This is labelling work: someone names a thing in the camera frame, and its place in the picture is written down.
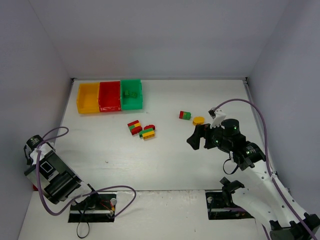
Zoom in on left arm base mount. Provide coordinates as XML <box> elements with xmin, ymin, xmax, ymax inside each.
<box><xmin>68</xmin><ymin>193</ymin><xmax>117</xmax><ymax>223</ymax></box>

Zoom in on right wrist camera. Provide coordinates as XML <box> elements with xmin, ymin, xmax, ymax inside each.
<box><xmin>208</xmin><ymin>108</ymin><xmax>226</xmax><ymax>129</ymax></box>

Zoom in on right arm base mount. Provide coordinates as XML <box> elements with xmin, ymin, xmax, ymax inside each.
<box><xmin>205</xmin><ymin>190</ymin><xmax>254</xmax><ymax>221</ymax></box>

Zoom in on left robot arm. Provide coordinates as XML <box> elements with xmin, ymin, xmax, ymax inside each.
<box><xmin>23</xmin><ymin>135</ymin><xmax>100</xmax><ymax>210</ymax></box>

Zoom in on yellow round lego brick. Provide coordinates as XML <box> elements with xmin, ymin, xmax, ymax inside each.
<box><xmin>192</xmin><ymin>116</ymin><xmax>205</xmax><ymax>126</ymax></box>

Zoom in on red green lego block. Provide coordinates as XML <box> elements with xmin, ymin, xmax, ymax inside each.
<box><xmin>179</xmin><ymin>111</ymin><xmax>191</xmax><ymax>120</ymax></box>

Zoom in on green plastic bin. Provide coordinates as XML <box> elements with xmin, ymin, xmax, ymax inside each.
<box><xmin>120</xmin><ymin>79</ymin><xmax>143</xmax><ymax>111</ymax></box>

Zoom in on small green lego brick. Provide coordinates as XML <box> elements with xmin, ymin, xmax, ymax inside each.
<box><xmin>130</xmin><ymin>92</ymin><xmax>138</xmax><ymax>98</ymax></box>

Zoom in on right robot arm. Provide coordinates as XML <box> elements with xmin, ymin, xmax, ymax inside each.
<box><xmin>186</xmin><ymin>118</ymin><xmax>320</xmax><ymax>240</ymax></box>

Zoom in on green curved lego brick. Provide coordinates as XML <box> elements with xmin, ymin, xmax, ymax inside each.
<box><xmin>123</xmin><ymin>90</ymin><xmax>131</xmax><ymax>98</ymax></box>

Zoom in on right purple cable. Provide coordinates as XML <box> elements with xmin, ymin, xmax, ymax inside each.
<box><xmin>214</xmin><ymin>98</ymin><xmax>318</xmax><ymax>240</ymax></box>

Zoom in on yellow plastic bin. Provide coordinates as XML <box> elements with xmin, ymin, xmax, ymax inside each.
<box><xmin>76</xmin><ymin>82</ymin><xmax>100</xmax><ymax>114</ymax></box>

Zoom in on red plastic bin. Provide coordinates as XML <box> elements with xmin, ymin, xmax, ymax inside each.
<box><xmin>98</xmin><ymin>81</ymin><xmax>121</xmax><ymax>113</ymax></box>

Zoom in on red green yellow lego stack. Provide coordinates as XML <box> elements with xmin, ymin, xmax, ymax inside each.
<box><xmin>127</xmin><ymin>120</ymin><xmax>143</xmax><ymax>136</ymax></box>

